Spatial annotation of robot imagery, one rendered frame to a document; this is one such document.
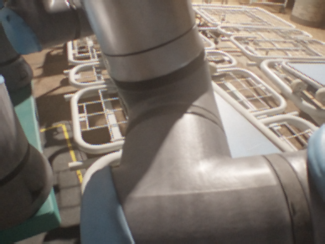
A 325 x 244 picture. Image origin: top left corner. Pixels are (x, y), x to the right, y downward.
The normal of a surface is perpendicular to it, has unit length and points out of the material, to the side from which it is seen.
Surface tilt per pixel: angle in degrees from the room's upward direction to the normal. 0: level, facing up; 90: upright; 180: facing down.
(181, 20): 76
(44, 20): 65
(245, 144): 1
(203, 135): 19
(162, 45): 84
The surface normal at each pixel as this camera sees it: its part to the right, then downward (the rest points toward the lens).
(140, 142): -0.59, -0.62
